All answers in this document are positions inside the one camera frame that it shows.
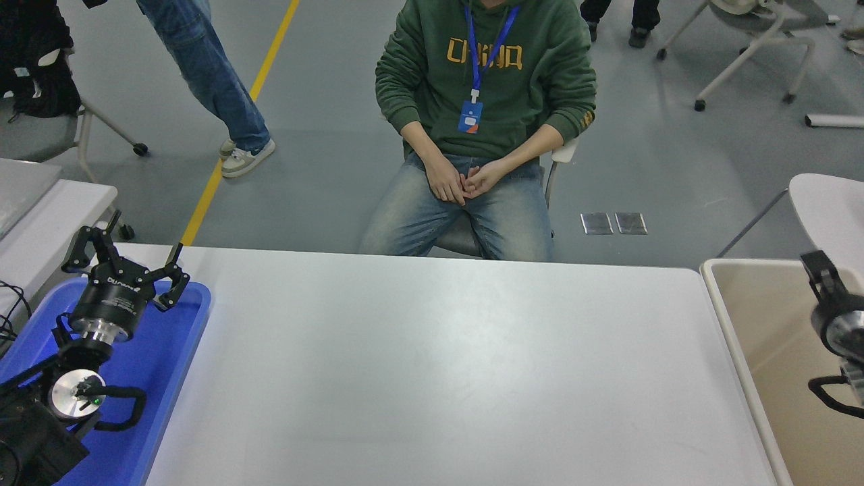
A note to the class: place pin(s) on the silver floor plate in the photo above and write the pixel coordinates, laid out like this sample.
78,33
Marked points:
597,223
632,223

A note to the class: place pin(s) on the person's left hand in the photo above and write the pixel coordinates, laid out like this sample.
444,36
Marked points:
489,175

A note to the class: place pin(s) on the grey rolling chair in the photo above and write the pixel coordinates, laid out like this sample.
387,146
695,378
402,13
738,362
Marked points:
34,138

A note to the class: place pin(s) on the blue plastic tray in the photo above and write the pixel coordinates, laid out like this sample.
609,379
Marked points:
162,364

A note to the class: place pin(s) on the white rolling chair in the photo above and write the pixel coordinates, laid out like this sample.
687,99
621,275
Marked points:
763,20

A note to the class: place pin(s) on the black jacket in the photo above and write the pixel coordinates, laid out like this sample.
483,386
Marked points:
34,40

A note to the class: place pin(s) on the white office chair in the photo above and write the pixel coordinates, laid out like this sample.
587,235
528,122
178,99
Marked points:
563,150

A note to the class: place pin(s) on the large pale bin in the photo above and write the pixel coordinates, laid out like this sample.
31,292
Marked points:
763,324

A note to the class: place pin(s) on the person's right hand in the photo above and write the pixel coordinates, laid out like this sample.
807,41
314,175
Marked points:
445,181

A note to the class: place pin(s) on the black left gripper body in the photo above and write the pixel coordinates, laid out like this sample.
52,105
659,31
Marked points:
115,300

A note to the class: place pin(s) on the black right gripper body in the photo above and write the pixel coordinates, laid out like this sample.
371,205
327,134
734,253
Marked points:
827,317

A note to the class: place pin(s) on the person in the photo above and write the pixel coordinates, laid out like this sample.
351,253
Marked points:
641,20
202,67
506,88
856,47

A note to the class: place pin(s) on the white side table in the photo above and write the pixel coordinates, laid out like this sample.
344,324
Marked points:
61,216

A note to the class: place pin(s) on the white bar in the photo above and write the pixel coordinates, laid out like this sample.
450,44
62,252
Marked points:
837,121

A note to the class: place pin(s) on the white round chair seat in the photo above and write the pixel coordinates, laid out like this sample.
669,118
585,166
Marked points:
833,209

